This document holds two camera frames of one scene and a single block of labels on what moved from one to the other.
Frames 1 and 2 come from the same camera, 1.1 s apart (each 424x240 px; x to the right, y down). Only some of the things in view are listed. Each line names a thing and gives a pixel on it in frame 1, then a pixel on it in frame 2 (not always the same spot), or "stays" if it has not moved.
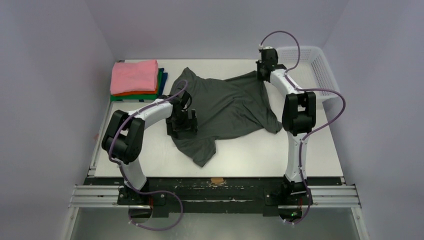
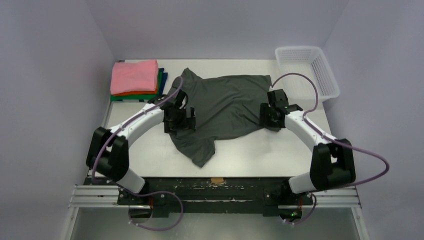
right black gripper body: [263, 73] -> [269, 120]
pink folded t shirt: [139, 76] stays
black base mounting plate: [218, 196] stays
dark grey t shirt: [225, 108] stays
